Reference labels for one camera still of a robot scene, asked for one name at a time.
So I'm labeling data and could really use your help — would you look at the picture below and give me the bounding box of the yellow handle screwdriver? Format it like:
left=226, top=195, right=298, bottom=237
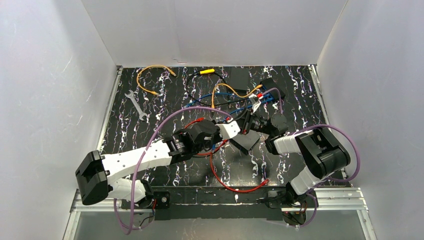
left=194, top=68, right=215, bottom=75

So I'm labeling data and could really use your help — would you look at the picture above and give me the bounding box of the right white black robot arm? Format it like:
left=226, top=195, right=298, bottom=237
left=235, top=110, right=351, bottom=198

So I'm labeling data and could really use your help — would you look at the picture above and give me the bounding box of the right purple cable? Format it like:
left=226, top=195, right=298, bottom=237
left=258, top=87, right=362, bottom=229

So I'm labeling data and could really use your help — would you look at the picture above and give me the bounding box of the aluminium front rail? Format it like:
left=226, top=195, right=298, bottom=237
left=63, top=187, right=377, bottom=240

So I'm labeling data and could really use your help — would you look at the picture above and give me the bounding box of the black box at back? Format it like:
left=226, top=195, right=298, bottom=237
left=228, top=66, right=250, bottom=95

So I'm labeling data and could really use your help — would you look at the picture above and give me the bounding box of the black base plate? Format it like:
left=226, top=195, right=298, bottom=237
left=135, top=186, right=316, bottom=223

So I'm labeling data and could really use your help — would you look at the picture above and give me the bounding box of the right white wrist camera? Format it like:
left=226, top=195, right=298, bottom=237
left=248, top=93, right=263, bottom=113

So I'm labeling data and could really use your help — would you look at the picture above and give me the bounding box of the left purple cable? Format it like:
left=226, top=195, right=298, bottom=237
left=113, top=106, right=233, bottom=236

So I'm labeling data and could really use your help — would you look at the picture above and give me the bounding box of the purple cable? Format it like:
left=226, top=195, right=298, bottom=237
left=113, top=106, right=233, bottom=236
left=258, top=87, right=362, bottom=229

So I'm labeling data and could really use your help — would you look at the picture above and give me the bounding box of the silver open-end wrench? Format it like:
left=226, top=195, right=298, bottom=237
left=124, top=90, right=148, bottom=122

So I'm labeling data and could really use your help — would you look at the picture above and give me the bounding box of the orange ethernet cable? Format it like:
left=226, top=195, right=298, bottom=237
left=211, top=82, right=264, bottom=112
left=136, top=64, right=177, bottom=97

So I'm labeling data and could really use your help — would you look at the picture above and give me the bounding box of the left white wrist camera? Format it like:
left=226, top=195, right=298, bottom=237
left=215, top=118, right=241, bottom=140

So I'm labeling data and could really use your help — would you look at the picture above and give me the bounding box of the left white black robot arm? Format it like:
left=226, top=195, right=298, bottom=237
left=75, top=120, right=223, bottom=206

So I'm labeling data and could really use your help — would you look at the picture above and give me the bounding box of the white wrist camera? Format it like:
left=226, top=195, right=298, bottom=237
left=215, top=118, right=241, bottom=140
left=248, top=93, right=263, bottom=113

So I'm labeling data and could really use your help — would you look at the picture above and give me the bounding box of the black ethernet cable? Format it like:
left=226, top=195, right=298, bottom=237
left=184, top=72, right=263, bottom=109

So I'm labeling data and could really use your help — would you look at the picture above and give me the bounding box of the red ethernet cable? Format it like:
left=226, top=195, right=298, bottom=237
left=183, top=117, right=229, bottom=157
left=209, top=139, right=270, bottom=194

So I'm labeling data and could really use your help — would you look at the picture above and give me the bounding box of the black pad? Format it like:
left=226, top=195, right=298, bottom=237
left=229, top=131, right=261, bottom=155

